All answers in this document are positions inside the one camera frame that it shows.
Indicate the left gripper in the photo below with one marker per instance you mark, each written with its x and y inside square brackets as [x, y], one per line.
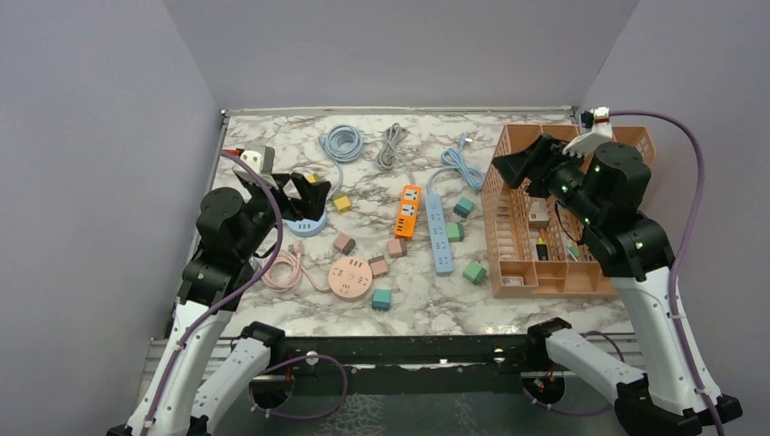
[313, 197]

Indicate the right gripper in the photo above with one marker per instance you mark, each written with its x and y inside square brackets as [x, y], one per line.
[517, 166]

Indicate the pink plug adapter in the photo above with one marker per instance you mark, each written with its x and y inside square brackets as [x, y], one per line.
[397, 248]
[344, 244]
[378, 266]

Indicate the green plug adapter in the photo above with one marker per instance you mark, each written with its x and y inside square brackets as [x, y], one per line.
[474, 273]
[455, 232]

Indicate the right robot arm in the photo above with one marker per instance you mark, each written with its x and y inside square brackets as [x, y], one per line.
[674, 393]

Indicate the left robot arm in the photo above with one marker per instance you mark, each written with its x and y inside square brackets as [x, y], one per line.
[204, 289]

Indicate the teal plug adapter upper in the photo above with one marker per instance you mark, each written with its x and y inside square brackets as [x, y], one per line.
[463, 207]

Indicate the teal plug adapter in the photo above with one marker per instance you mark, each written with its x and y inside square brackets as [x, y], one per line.
[381, 299]
[463, 207]

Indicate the teal plug adapter front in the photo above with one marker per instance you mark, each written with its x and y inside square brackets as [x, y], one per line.
[381, 299]

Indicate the blue round power strip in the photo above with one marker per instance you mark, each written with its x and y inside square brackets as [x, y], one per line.
[306, 228]

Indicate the pink round power strip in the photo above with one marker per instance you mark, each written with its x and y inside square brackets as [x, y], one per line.
[350, 278]

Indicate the orange plastic file rack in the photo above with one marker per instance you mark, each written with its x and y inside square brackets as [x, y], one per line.
[528, 262]

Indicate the orange power strip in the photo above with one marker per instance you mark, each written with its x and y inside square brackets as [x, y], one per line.
[408, 212]

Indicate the blue long power strip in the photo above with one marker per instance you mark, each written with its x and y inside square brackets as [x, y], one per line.
[439, 240]

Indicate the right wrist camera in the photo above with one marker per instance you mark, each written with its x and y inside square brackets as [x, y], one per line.
[599, 131]

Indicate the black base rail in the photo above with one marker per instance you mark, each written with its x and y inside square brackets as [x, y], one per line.
[394, 365]

